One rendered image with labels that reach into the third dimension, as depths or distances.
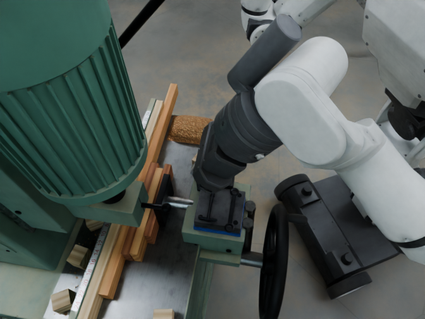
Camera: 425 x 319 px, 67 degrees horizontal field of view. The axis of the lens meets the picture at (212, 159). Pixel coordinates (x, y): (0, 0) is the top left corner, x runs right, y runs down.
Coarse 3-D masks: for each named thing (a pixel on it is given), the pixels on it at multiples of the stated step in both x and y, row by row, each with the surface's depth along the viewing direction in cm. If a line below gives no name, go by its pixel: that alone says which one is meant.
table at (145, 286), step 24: (168, 144) 87; (192, 144) 87; (168, 216) 75; (168, 240) 72; (144, 264) 69; (168, 264) 69; (192, 264) 69; (120, 288) 67; (144, 288) 67; (168, 288) 67; (192, 288) 68; (120, 312) 64; (144, 312) 64
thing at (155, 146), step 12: (168, 96) 91; (168, 108) 89; (168, 120) 90; (156, 132) 84; (156, 144) 82; (156, 156) 83; (144, 168) 78; (144, 180) 76; (120, 240) 68; (120, 252) 67; (108, 264) 65; (120, 264) 67; (108, 276) 64; (108, 288) 63
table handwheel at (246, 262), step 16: (272, 208) 83; (272, 224) 87; (288, 224) 70; (272, 240) 84; (288, 240) 67; (256, 256) 77; (272, 256) 74; (272, 272) 76; (272, 288) 65; (272, 304) 65
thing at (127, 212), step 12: (132, 192) 60; (144, 192) 63; (96, 204) 58; (108, 204) 58; (120, 204) 58; (132, 204) 58; (84, 216) 63; (96, 216) 62; (108, 216) 61; (120, 216) 60; (132, 216) 59
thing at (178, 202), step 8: (168, 176) 70; (168, 184) 71; (160, 192) 68; (168, 192) 72; (160, 200) 67; (168, 200) 71; (176, 200) 71; (184, 200) 71; (192, 200) 71; (184, 208) 71; (160, 216) 69; (160, 224) 72
